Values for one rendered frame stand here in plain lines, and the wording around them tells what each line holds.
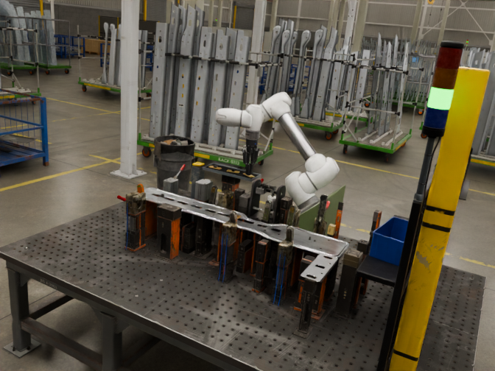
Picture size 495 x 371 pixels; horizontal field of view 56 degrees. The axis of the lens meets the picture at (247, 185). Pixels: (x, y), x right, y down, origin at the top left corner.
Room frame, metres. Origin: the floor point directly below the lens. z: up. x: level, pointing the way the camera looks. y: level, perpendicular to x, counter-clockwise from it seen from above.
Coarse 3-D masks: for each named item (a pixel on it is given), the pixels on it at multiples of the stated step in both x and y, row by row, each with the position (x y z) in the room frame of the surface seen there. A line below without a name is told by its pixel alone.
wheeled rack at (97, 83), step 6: (78, 24) 12.99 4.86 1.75; (78, 30) 12.98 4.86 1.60; (78, 36) 12.97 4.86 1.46; (84, 36) 13.13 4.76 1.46; (90, 36) 13.19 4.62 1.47; (96, 36) 13.09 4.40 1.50; (102, 36) 13.63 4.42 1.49; (78, 42) 12.97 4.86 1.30; (144, 42) 12.51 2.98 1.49; (78, 48) 12.97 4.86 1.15; (78, 54) 12.97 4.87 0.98; (84, 84) 12.82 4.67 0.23; (90, 84) 12.70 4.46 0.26; (96, 84) 12.69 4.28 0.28; (102, 84) 12.62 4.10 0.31; (84, 90) 12.98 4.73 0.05; (108, 90) 12.33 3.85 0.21; (114, 90) 12.21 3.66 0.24; (120, 90) 12.10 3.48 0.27; (144, 90) 12.51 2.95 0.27; (150, 90) 12.69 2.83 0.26
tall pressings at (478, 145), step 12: (480, 60) 8.65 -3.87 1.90; (492, 60) 8.36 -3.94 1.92; (492, 72) 8.32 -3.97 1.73; (492, 84) 8.30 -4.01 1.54; (492, 96) 8.26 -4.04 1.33; (492, 108) 8.40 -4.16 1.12; (480, 120) 8.51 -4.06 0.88; (480, 132) 8.25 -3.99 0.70; (492, 132) 8.32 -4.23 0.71; (480, 144) 8.16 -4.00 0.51; (492, 144) 8.33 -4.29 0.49
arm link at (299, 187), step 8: (288, 176) 3.17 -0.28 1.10; (296, 176) 3.14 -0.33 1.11; (304, 176) 3.13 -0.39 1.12; (288, 184) 3.13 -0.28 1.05; (296, 184) 3.11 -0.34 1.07; (304, 184) 3.10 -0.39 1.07; (288, 192) 3.15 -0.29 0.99; (296, 192) 3.09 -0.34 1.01; (304, 192) 3.09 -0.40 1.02; (312, 192) 3.11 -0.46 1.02; (296, 200) 3.09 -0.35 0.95; (304, 200) 3.07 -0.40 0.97
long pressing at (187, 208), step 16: (160, 192) 2.86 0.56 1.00; (192, 208) 2.64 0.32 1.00; (208, 208) 2.66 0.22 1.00; (224, 208) 2.68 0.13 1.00; (240, 224) 2.47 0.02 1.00; (256, 224) 2.49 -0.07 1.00; (272, 224) 2.51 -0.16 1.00; (272, 240) 2.32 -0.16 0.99; (304, 240) 2.33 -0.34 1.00; (320, 240) 2.35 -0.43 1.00; (336, 240) 2.37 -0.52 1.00; (336, 256) 2.18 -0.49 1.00
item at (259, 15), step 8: (256, 0) 9.21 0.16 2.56; (264, 0) 9.21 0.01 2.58; (256, 8) 9.20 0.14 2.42; (264, 8) 9.20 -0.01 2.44; (256, 16) 9.20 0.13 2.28; (264, 16) 9.27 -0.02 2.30; (256, 24) 9.19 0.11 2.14; (256, 32) 9.18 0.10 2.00; (256, 40) 9.17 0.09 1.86; (256, 48) 9.17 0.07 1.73; (248, 80) 9.22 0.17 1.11; (256, 80) 9.20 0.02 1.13; (248, 88) 9.21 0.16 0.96; (256, 88) 9.23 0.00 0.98; (248, 96) 9.20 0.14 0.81; (256, 96) 9.26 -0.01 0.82; (240, 136) 9.15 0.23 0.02
